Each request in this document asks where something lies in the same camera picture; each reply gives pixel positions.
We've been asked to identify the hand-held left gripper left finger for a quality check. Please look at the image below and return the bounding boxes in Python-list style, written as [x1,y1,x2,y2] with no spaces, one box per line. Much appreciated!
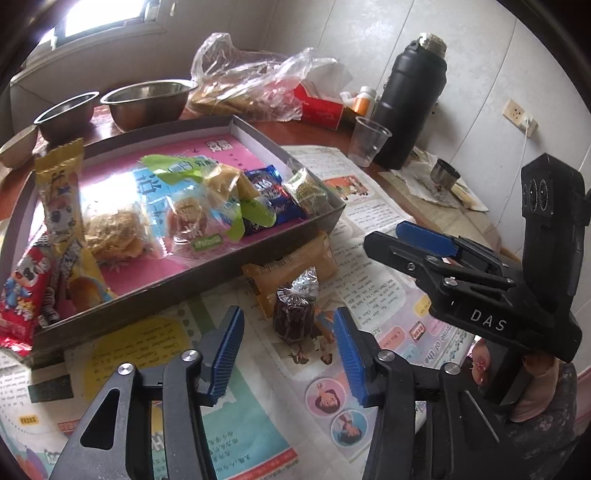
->
[48,305,245,480]

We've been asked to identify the crumpled paper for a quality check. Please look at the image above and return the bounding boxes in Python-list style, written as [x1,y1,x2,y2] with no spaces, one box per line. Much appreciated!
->
[392,148,490,213]

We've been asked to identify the clear meat floss cake packet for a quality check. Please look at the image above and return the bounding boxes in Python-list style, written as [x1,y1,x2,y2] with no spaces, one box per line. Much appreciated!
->
[83,203,164,268]

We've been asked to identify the white wall socket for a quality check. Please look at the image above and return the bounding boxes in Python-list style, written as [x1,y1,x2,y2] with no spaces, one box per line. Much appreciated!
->
[503,99,539,137]

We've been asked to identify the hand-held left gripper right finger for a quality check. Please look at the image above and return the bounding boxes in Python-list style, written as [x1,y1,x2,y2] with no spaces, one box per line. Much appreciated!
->
[333,306,522,480]

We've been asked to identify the person's right hand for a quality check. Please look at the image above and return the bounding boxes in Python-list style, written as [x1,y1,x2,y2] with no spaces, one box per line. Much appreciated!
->
[471,343,574,423]

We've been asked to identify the white cable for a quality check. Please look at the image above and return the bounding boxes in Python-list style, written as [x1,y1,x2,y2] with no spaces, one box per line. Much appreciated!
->
[494,124,532,195]

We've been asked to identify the round red pastry packet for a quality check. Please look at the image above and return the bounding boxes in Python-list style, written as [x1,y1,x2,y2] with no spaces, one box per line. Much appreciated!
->
[165,194,223,252]

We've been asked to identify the clear plastic bag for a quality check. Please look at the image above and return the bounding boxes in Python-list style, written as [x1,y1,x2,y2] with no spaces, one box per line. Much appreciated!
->
[185,32,352,123]

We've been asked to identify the large steel bowl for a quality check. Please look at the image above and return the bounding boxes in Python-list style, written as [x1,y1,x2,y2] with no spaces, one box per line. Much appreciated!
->
[100,79,199,132]

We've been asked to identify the white ceramic bowl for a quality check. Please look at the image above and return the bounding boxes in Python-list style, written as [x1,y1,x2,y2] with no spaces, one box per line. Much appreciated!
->
[0,124,40,169]

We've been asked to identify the colourful newspaper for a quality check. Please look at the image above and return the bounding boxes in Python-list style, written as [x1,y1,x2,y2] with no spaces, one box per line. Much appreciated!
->
[0,145,490,480]

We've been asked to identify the green bread packet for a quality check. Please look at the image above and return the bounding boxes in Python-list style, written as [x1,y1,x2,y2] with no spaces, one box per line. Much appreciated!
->
[141,154,273,241]

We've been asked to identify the dark green block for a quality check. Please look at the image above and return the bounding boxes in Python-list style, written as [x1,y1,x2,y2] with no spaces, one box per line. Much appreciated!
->
[28,371,75,403]

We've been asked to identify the yellow paper packet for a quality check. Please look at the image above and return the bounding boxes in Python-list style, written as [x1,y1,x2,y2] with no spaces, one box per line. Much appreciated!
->
[455,182,489,212]

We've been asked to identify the grey cardboard box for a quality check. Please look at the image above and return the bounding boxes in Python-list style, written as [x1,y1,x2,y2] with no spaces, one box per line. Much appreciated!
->
[0,114,346,367]

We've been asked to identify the clear plastic cup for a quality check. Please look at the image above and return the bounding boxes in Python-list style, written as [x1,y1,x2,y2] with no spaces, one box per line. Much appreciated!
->
[347,116,393,168]

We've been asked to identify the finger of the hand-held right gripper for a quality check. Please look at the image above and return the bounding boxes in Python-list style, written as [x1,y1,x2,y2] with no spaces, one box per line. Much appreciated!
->
[363,231,514,298]
[396,220,505,274]

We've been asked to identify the tan bar packet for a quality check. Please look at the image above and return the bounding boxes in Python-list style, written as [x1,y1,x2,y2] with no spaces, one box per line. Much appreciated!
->
[242,231,339,318]

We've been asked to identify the blue cookie packet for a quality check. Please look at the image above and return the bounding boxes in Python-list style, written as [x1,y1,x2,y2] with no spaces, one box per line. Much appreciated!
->
[240,165,308,237]

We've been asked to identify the yellow snack packet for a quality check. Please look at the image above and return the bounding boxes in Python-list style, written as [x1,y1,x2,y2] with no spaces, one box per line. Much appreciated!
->
[34,137,116,305]

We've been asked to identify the pink book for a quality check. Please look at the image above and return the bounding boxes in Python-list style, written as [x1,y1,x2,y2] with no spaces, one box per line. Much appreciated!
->
[9,127,333,319]

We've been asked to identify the black thermos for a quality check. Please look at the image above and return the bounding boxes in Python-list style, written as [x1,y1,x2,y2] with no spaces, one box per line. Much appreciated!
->
[369,34,448,170]

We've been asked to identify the window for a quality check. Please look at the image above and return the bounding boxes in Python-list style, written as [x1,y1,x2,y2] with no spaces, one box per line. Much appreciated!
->
[55,0,167,42]

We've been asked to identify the red tissue box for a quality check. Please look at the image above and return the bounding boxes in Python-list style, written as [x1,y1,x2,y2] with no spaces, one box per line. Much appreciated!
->
[293,60,358,131]

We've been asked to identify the small speckled snack packet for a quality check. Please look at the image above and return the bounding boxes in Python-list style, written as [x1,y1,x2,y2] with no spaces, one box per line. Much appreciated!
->
[281,159,333,217]

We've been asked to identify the small steel bowl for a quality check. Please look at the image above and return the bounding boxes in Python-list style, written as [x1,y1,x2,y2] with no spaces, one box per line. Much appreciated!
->
[34,91,101,144]

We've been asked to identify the red snack packet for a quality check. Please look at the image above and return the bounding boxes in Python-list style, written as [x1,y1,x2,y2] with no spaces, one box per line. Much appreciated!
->
[0,231,63,361]

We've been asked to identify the person's right forearm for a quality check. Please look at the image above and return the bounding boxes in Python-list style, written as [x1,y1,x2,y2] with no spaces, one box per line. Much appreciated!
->
[503,362,591,480]

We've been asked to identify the dark cake packet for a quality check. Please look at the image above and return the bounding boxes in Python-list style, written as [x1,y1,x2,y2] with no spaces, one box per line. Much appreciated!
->
[272,268,320,346]

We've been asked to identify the orange medicine bottle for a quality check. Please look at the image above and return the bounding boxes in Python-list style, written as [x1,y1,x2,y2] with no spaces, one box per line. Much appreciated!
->
[353,86,376,114]

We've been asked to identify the steel cup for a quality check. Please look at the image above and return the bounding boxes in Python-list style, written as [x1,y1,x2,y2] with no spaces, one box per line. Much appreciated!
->
[429,158,462,185]

